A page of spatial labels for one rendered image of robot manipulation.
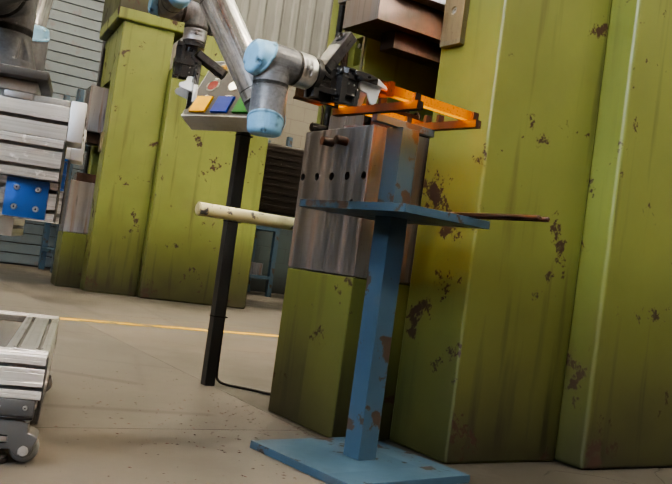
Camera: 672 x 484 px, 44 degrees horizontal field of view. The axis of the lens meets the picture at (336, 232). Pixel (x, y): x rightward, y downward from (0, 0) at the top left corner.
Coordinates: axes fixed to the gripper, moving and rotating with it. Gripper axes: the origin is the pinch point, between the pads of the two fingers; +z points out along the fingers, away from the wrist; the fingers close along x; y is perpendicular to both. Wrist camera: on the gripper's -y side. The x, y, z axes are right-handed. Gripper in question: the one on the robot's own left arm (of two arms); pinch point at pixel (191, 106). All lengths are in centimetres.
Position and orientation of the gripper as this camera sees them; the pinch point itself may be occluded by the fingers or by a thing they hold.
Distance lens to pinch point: 271.2
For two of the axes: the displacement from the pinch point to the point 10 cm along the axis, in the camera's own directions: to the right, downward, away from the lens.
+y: -9.5, -1.4, -2.9
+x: 2.9, 0.0, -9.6
